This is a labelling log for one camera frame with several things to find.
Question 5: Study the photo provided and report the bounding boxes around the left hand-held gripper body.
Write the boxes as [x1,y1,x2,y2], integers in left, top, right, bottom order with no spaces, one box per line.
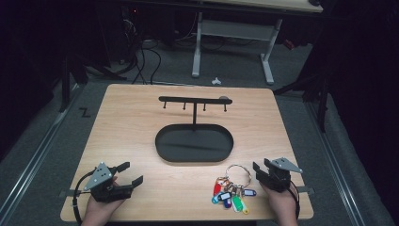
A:
[83,161,134,203]

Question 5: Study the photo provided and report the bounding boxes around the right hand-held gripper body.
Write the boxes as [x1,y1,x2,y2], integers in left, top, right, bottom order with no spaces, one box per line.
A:
[256,156,304,193]

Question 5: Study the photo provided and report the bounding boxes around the key bunch with colourful tags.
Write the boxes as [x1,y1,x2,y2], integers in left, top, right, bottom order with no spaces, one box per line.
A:
[211,163,258,216]

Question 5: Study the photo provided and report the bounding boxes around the black key holder with tray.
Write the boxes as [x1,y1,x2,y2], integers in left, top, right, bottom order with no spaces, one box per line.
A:
[154,95,235,164]

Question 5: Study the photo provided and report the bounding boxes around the person's left hand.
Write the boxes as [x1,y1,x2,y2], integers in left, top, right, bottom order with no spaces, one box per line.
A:
[80,176,126,226]

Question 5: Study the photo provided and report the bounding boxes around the person's right hand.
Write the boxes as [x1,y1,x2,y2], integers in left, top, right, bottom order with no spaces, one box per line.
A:
[259,182,299,226]

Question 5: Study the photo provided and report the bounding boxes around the black metal stand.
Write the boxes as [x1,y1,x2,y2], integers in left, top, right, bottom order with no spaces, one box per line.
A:
[273,62,333,133]

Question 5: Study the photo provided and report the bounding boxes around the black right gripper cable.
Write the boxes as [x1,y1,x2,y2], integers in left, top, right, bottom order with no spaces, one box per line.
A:
[289,179,301,220]

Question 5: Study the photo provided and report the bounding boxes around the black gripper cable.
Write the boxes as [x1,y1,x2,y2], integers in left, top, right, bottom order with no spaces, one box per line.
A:
[72,169,96,226]
[289,179,301,220]

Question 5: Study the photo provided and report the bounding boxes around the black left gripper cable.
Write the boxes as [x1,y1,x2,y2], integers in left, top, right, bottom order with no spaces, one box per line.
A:
[72,169,96,226]

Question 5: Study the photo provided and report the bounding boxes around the metal floor rail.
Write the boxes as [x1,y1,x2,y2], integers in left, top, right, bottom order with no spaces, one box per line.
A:
[0,84,83,220]
[304,101,367,226]

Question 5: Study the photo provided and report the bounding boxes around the black floor cables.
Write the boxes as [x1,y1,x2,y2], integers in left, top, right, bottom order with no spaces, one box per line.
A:
[121,37,163,86]

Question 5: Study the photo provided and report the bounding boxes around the white metal desk frame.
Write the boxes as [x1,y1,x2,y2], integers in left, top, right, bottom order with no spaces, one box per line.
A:
[191,0,324,86]

